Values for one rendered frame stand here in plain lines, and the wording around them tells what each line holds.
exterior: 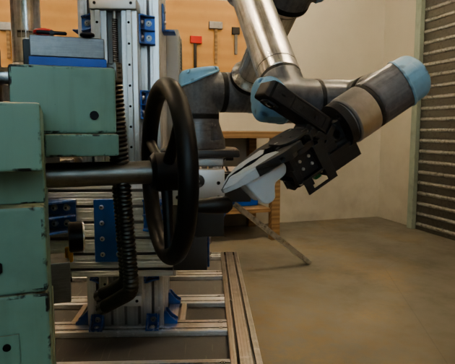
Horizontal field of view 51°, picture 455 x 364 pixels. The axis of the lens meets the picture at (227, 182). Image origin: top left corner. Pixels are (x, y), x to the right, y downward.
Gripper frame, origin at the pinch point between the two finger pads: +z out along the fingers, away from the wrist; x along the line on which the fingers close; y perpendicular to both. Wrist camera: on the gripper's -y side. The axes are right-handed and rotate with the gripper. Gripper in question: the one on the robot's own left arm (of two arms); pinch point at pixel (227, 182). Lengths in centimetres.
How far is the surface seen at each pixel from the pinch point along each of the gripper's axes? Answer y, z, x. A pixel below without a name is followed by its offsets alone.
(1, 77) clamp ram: -26.8, 17.8, 12.2
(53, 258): 4.5, 29.1, 37.0
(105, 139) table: -13.0, 10.7, 4.4
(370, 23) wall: 41, -282, 328
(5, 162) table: -17.1, 20.8, -16.6
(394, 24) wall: 52, -293, 311
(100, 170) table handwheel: -9.1, 13.4, 9.8
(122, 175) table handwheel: -6.9, 11.0, 9.7
